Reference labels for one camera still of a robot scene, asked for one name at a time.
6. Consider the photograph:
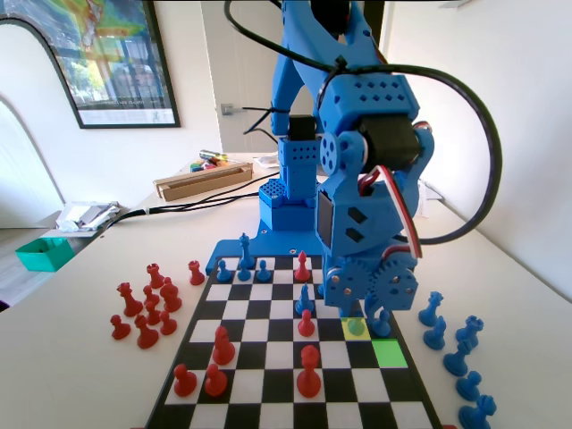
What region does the long cardboard box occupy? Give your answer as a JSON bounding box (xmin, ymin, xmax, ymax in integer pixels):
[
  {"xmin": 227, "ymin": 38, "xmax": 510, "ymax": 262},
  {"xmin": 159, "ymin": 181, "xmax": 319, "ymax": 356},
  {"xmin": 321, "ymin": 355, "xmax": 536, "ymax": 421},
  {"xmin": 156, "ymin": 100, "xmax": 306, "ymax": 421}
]
[{"xmin": 152, "ymin": 161, "xmax": 255, "ymax": 202}]

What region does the blue king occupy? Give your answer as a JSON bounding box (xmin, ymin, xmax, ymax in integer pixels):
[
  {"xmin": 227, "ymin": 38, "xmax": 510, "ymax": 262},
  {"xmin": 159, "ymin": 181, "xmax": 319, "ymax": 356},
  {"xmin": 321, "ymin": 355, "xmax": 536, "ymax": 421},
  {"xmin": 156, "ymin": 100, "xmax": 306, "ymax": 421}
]
[{"xmin": 239, "ymin": 231, "xmax": 257, "ymax": 272}]

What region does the blue chess knight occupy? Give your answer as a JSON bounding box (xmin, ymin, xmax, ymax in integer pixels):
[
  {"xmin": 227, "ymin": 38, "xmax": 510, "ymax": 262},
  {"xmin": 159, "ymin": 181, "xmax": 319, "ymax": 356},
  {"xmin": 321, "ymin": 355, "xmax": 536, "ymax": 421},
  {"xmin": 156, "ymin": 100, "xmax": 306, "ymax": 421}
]
[{"xmin": 423, "ymin": 315, "xmax": 448, "ymax": 351}]

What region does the black cable bundle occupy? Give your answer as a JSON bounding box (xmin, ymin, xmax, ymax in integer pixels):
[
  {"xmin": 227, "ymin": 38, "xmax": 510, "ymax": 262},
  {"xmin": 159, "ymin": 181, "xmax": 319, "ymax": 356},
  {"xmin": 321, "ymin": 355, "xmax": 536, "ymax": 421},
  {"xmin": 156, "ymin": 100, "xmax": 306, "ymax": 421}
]
[{"xmin": 91, "ymin": 181, "xmax": 269, "ymax": 236}]

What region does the green plastic bin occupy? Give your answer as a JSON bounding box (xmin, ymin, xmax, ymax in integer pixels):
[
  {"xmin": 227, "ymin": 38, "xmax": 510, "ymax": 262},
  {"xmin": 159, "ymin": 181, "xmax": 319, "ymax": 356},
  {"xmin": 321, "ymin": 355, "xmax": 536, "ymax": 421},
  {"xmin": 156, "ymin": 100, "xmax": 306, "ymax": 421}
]
[{"xmin": 14, "ymin": 236, "xmax": 76, "ymax": 273}]

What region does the white arched panel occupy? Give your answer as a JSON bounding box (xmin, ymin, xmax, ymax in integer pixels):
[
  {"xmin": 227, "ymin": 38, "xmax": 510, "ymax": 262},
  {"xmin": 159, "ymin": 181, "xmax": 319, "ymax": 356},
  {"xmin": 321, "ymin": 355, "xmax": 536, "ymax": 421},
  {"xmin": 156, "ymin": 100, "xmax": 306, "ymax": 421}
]
[{"xmin": 0, "ymin": 17, "xmax": 66, "ymax": 229}]

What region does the black and white chessboard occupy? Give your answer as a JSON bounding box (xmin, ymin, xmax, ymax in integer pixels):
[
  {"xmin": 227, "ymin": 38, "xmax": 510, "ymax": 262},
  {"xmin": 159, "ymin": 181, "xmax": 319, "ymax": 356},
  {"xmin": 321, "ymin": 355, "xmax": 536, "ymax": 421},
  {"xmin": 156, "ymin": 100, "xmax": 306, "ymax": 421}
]
[{"xmin": 143, "ymin": 254, "xmax": 444, "ymax": 429}]

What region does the crumpled paper foil pile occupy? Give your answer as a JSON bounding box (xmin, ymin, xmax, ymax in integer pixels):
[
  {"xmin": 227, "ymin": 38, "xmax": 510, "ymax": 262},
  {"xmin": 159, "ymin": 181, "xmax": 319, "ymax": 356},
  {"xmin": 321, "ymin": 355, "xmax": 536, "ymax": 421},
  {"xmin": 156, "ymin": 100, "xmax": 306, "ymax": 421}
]
[{"xmin": 55, "ymin": 200, "xmax": 130, "ymax": 233}]

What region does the pack of coloured markers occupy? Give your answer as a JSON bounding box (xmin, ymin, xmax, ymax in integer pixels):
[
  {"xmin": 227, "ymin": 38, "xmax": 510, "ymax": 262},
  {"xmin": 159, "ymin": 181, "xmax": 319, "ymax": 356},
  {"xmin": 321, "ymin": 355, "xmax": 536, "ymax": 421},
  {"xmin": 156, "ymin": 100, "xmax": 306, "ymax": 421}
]
[{"xmin": 189, "ymin": 158, "xmax": 233, "ymax": 173}]

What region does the blue arm base plate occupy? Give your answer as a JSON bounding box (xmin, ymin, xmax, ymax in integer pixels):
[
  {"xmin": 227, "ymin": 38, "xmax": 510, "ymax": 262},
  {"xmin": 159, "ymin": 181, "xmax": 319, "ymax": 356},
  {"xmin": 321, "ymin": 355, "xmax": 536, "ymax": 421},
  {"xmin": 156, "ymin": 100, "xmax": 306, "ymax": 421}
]
[{"xmin": 205, "ymin": 218, "xmax": 325, "ymax": 274}]

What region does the thick black camera cable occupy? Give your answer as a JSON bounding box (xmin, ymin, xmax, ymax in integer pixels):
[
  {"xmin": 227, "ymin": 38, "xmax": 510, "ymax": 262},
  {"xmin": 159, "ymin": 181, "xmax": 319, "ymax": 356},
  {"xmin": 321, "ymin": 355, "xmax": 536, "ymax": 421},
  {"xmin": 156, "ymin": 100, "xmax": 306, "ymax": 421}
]
[{"xmin": 223, "ymin": 0, "xmax": 504, "ymax": 247}]

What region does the blue chess queen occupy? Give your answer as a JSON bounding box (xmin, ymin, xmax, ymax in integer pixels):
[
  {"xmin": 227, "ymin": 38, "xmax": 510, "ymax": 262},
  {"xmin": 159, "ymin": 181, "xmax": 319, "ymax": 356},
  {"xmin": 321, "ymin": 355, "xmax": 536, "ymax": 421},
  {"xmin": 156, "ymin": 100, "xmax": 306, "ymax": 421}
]
[{"xmin": 417, "ymin": 290, "xmax": 446, "ymax": 326}]

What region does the red chess king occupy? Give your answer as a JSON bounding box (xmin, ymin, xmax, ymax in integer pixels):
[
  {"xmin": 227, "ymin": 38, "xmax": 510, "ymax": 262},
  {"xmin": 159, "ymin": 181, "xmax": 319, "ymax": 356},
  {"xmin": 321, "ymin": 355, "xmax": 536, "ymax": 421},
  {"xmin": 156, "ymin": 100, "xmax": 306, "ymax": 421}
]
[{"xmin": 295, "ymin": 343, "xmax": 324, "ymax": 399}]

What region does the red white black servo wire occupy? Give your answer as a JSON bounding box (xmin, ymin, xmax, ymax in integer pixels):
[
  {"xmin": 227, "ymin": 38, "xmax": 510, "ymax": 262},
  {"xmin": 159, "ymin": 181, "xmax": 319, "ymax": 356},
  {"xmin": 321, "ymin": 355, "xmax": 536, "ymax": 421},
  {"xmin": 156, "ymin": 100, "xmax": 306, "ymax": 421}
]
[{"xmin": 357, "ymin": 164, "xmax": 425, "ymax": 260}]

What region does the blue chess bishop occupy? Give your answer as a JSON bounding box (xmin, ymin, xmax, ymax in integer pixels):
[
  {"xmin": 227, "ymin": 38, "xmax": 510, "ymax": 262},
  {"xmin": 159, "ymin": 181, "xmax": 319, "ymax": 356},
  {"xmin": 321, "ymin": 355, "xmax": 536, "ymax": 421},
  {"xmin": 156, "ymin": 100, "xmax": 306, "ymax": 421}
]
[
  {"xmin": 294, "ymin": 282, "xmax": 316, "ymax": 317},
  {"xmin": 442, "ymin": 338, "xmax": 474, "ymax": 377}
]

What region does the blue chess rook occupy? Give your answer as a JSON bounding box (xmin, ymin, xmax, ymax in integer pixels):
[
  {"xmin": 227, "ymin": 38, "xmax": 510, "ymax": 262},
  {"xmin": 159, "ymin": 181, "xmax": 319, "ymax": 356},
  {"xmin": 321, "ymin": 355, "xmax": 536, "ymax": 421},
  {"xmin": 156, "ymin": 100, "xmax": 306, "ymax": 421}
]
[
  {"xmin": 455, "ymin": 315, "xmax": 486, "ymax": 349},
  {"xmin": 458, "ymin": 394, "xmax": 498, "ymax": 429}
]

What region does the black framed wall poster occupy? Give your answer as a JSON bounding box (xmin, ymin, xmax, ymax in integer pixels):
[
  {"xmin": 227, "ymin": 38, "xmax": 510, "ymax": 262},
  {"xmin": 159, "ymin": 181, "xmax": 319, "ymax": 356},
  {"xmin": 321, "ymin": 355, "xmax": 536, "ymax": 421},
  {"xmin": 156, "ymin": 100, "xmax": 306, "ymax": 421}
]
[{"xmin": 0, "ymin": 0, "xmax": 182, "ymax": 130}]

